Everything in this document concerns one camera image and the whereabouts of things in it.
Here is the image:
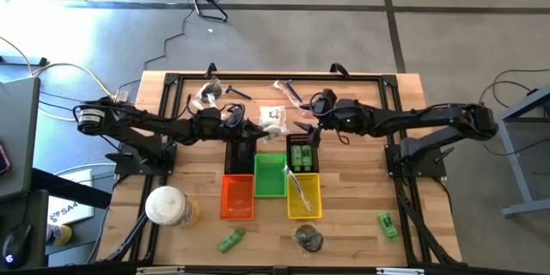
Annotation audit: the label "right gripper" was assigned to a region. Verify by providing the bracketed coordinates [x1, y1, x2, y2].
[294, 99, 376, 148]

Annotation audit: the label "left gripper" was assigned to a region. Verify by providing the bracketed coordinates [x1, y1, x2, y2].
[188, 107, 271, 160]

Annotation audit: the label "white vanity pack bag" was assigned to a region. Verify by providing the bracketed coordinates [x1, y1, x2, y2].
[258, 104, 288, 128]
[260, 123, 290, 142]

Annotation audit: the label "bagged red toothbrush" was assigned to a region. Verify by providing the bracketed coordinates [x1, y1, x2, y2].
[272, 78, 308, 116]

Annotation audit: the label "green shampoo bottle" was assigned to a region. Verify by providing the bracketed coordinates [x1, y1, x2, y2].
[301, 144, 314, 173]
[376, 211, 400, 242]
[290, 144, 303, 173]
[216, 228, 248, 254]

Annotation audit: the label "blue disposable razor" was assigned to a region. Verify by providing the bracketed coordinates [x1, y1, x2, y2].
[224, 85, 254, 101]
[284, 78, 303, 104]

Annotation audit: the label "clear bag white parts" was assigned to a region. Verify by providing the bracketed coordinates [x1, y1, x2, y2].
[190, 76, 225, 112]

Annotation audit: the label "bagged white toothbrush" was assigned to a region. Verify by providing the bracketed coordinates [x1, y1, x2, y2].
[282, 164, 315, 213]

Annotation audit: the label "black plastic basket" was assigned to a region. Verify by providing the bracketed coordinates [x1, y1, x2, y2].
[223, 138, 258, 176]
[285, 132, 320, 174]

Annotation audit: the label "green plastic basket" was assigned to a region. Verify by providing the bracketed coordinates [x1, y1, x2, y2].
[253, 153, 288, 199]

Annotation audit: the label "orange plastic basket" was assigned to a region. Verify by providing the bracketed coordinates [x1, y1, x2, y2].
[219, 174, 255, 221]

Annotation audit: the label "yellow plastic basket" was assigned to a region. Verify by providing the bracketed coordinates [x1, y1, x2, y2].
[285, 172, 323, 221]

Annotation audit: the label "white wipes canister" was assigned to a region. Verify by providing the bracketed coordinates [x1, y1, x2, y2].
[144, 185, 202, 229]

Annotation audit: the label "black coil in clear bag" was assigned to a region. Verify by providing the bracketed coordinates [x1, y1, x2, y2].
[290, 222, 327, 260]

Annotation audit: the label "white printed booklet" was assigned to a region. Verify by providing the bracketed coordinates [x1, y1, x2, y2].
[46, 168, 95, 226]

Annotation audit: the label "grey metal side table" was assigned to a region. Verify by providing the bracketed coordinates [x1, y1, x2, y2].
[497, 85, 550, 219]

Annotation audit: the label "yellow and blue bottle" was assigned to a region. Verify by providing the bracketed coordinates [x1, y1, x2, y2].
[45, 223, 74, 247]

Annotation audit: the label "grey laptop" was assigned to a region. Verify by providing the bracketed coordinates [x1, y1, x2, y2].
[0, 76, 42, 202]

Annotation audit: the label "black floor bar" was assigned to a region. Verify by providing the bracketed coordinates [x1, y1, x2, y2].
[0, 55, 49, 67]

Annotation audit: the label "black desk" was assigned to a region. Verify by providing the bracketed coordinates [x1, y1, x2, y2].
[0, 167, 113, 270]

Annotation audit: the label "black computer mouse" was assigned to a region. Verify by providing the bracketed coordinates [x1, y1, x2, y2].
[1, 223, 34, 270]

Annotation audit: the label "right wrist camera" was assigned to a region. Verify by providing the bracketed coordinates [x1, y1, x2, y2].
[318, 89, 339, 105]

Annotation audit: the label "black aluminium table frame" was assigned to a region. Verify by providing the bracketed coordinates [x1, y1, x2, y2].
[96, 70, 463, 275]

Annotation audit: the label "black floor cable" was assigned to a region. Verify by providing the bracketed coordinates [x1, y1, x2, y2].
[470, 67, 550, 158]
[116, 6, 195, 91]

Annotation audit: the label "cream floor cable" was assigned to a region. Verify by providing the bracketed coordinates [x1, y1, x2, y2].
[0, 35, 118, 122]

